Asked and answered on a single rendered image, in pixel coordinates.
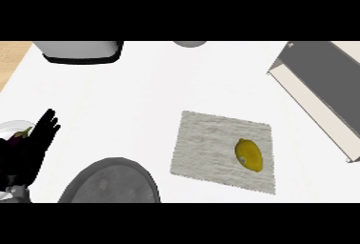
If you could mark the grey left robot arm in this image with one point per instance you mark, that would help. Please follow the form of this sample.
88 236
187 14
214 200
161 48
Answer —
18 193

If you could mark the grey appliance with black base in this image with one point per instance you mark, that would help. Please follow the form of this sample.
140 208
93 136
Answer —
80 50

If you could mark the grey round object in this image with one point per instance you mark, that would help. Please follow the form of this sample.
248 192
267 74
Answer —
189 44

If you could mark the yellow tomato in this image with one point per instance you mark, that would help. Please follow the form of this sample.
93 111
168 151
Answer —
248 155

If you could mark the white plate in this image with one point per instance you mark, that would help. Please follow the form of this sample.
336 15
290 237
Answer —
13 126

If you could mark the grey round pan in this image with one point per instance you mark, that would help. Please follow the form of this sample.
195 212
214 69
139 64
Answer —
112 184

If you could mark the cream and grey tiered shelf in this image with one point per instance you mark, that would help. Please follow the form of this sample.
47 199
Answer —
323 89

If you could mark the purple eggplant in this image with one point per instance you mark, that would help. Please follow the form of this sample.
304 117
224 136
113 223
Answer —
20 133

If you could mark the beige woven placemat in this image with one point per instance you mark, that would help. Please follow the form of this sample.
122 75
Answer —
215 149

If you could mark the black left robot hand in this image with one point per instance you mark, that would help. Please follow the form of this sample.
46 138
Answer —
32 149

